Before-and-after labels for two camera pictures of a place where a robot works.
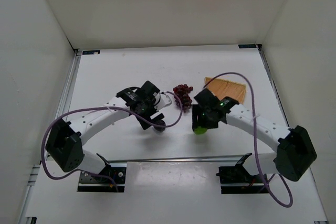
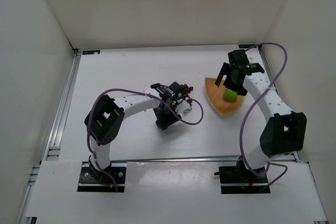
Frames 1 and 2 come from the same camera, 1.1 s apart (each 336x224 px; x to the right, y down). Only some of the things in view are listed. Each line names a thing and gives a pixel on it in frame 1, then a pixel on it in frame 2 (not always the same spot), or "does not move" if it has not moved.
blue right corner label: (242, 46) does not move
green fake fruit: (200, 130) to (229, 95)
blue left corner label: (97, 52) does not move
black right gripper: (198, 121) to (234, 83)
